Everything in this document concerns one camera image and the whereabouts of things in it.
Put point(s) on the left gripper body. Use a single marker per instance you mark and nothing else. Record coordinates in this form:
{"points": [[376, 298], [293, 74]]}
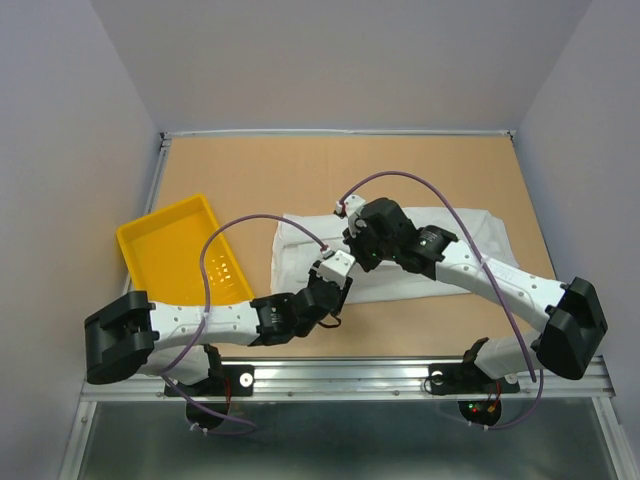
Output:
{"points": [[313, 277]]}

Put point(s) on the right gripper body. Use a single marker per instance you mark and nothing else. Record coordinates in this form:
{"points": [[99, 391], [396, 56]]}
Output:
{"points": [[368, 250]]}

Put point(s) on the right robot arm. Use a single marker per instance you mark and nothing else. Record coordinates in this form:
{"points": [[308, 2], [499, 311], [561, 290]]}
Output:
{"points": [[567, 320]]}

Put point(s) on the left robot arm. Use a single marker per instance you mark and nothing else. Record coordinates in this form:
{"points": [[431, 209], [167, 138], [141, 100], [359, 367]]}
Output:
{"points": [[127, 336]]}

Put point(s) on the yellow plastic tray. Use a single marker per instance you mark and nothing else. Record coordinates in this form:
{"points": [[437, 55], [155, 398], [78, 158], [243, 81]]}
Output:
{"points": [[162, 250]]}

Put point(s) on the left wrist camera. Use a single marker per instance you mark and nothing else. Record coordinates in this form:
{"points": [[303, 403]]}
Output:
{"points": [[336, 267]]}

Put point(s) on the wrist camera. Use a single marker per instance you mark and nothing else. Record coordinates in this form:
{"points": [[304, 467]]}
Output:
{"points": [[350, 207], [336, 267]]}

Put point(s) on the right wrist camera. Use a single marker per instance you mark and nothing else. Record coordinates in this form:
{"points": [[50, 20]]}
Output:
{"points": [[350, 207]]}

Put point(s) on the aluminium front rail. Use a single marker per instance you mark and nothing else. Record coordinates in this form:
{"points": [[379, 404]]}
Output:
{"points": [[358, 379]]}

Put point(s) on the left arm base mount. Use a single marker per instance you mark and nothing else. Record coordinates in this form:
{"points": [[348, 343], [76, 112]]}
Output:
{"points": [[208, 403]]}

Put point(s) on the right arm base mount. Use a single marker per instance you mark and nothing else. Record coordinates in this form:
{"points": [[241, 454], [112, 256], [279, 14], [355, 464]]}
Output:
{"points": [[481, 397]]}

